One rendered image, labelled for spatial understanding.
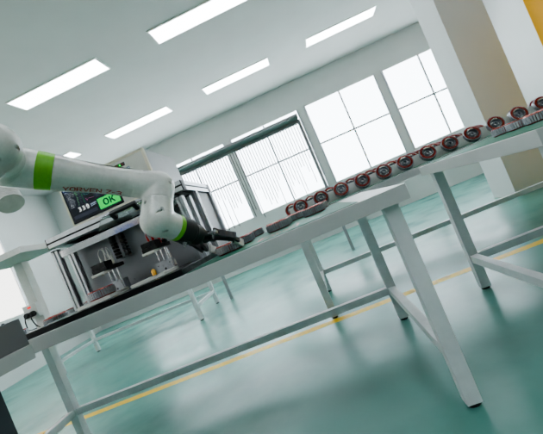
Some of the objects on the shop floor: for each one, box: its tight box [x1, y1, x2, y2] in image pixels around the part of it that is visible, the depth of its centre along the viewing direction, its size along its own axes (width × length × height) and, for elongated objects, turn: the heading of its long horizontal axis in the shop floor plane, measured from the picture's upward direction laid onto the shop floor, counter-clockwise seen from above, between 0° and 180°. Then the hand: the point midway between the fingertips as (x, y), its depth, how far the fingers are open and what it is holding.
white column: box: [409, 0, 543, 198], centre depth 417 cm, size 50×45×330 cm
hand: (228, 246), depth 146 cm, fingers closed on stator, 11 cm apart
